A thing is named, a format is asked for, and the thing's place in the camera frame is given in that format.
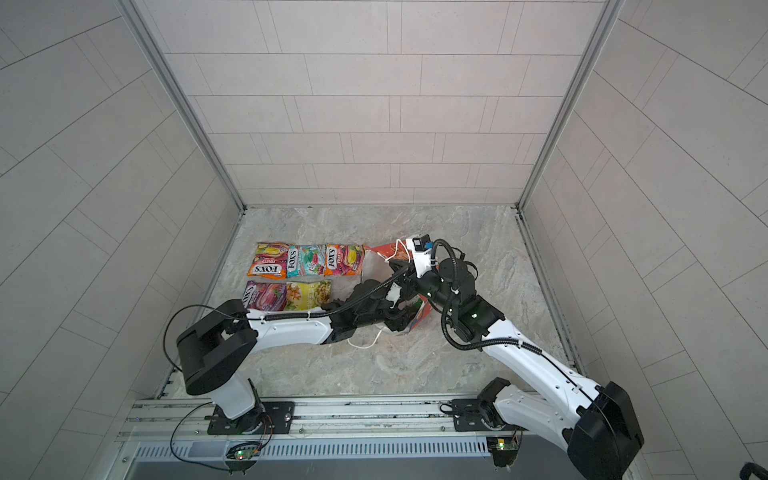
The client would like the red paper gift bag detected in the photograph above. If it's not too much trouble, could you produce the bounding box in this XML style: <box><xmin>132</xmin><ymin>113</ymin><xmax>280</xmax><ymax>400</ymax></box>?
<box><xmin>362</xmin><ymin>239</ymin><xmax>433</xmax><ymax>336</ymax></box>

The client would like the orange snack packet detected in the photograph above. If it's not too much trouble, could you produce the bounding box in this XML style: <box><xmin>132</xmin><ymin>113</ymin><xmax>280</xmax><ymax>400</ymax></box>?
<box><xmin>324</xmin><ymin>244</ymin><xmax>365</xmax><ymax>276</ymax></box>

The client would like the yellow green snack packet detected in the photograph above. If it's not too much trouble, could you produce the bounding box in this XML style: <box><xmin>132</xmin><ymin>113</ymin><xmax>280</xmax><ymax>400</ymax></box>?
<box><xmin>285</xmin><ymin>280</ymin><xmax>332</xmax><ymax>311</ymax></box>

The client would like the teal snack packet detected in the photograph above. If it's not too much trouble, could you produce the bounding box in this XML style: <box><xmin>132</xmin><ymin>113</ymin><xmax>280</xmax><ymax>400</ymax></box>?
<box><xmin>286</xmin><ymin>245</ymin><xmax>326</xmax><ymax>278</ymax></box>

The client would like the purple snack packet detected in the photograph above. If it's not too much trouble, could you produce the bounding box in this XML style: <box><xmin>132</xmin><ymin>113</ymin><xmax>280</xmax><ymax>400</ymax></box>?
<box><xmin>242</xmin><ymin>281</ymin><xmax>287</xmax><ymax>312</ymax></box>

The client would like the red orange Fox's candy bag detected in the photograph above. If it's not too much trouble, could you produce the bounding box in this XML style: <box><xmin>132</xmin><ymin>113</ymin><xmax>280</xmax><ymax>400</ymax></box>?
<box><xmin>247</xmin><ymin>242</ymin><xmax>291</xmax><ymax>280</ymax></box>

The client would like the green Fox's candy bag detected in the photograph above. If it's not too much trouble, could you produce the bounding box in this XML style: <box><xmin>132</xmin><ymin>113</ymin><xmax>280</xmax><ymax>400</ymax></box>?
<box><xmin>403</xmin><ymin>297</ymin><xmax>424</xmax><ymax>330</ymax></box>

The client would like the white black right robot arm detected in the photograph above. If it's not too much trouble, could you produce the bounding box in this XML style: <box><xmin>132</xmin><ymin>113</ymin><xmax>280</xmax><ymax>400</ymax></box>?
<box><xmin>400</xmin><ymin>259</ymin><xmax>644</xmax><ymax>479</ymax></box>

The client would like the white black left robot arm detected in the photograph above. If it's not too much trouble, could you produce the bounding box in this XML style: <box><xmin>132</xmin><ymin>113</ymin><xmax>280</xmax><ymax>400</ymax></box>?
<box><xmin>176</xmin><ymin>280</ymin><xmax>428</xmax><ymax>435</ymax></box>

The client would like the right green circuit board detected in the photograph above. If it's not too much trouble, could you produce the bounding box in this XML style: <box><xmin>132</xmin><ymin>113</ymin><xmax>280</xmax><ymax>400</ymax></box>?
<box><xmin>486</xmin><ymin>436</ymin><xmax>520</xmax><ymax>468</ymax></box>

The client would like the green circuit board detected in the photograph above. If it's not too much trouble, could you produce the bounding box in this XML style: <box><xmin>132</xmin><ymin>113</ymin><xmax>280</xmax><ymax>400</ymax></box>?
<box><xmin>225</xmin><ymin>441</ymin><xmax>263</xmax><ymax>462</ymax></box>
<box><xmin>486</xmin><ymin>436</ymin><xmax>520</xmax><ymax>468</ymax></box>

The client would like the left green circuit board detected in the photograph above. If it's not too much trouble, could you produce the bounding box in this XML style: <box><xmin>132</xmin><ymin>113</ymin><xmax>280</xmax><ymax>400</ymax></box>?
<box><xmin>225</xmin><ymin>441</ymin><xmax>263</xmax><ymax>462</ymax></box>

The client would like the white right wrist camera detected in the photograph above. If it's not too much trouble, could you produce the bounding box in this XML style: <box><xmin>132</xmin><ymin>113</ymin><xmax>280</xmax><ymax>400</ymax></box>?
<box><xmin>405</xmin><ymin>234</ymin><xmax>437</xmax><ymax>278</ymax></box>

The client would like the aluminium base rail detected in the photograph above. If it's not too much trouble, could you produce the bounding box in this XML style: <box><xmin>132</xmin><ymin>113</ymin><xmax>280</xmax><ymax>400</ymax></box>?
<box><xmin>116</xmin><ymin>392</ymin><xmax>622</xmax><ymax>442</ymax></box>

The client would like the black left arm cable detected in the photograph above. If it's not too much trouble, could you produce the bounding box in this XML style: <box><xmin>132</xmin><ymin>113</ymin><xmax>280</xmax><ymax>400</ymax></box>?
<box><xmin>161</xmin><ymin>263</ymin><xmax>415</xmax><ymax>472</ymax></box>

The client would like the aluminium corner post right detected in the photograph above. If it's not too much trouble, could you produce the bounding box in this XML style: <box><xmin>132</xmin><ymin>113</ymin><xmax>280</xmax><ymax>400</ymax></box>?
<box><xmin>517</xmin><ymin>0</ymin><xmax>624</xmax><ymax>213</ymax></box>

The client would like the aluminium corner post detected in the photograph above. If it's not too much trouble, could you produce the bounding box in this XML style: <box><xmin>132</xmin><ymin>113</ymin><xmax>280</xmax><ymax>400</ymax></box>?
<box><xmin>517</xmin><ymin>0</ymin><xmax>624</xmax><ymax>213</ymax></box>
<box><xmin>116</xmin><ymin>0</ymin><xmax>247</xmax><ymax>215</ymax></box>

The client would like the aluminium corner post left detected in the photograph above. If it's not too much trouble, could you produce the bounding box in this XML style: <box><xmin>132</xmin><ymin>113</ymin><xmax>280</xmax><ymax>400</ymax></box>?
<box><xmin>116</xmin><ymin>0</ymin><xmax>247</xmax><ymax>215</ymax></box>

